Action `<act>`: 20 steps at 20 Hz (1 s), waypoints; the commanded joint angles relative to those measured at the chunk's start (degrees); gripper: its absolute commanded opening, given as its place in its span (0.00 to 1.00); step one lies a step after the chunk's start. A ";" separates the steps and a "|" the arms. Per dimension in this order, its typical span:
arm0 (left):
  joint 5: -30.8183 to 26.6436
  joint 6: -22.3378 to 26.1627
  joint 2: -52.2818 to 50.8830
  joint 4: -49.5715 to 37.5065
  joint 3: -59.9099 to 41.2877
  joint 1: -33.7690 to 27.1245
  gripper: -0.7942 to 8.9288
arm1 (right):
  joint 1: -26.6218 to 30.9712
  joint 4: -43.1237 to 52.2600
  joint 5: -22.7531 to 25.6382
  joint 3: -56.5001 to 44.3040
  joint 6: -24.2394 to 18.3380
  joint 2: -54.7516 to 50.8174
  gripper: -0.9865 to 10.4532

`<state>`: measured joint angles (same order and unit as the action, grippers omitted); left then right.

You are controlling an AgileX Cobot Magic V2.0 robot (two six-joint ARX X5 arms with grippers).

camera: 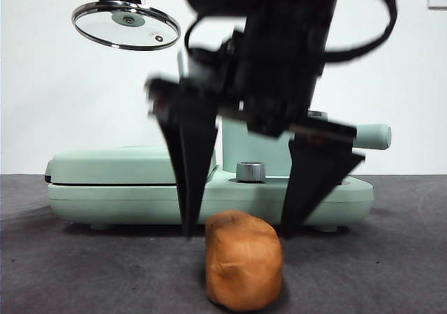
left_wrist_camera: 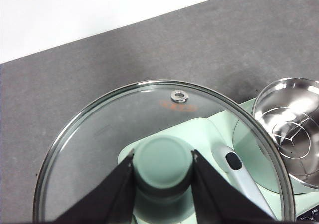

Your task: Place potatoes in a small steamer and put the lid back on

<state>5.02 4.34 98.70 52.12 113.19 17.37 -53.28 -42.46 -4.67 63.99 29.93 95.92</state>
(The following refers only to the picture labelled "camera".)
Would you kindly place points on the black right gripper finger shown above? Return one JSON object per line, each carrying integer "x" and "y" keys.
{"x": 190, "y": 160}
{"x": 311, "y": 181}

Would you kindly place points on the glass lid with green knob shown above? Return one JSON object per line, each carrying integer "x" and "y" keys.
{"x": 127, "y": 19}

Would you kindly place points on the brown potato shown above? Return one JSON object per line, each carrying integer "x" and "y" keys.
{"x": 241, "y": 258}

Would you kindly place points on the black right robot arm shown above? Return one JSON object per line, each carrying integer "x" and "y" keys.
{"x": 279, "y": 31}

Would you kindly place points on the silver control knob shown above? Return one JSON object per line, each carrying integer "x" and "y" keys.
{"x": 249, "y": 171}

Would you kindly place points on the mint green hinged griddle cover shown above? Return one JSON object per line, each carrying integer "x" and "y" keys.
{"x": 104, "y": 165}

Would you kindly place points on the mint green cooker base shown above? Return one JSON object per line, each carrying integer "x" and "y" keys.
{"x": 104, "y": 202}

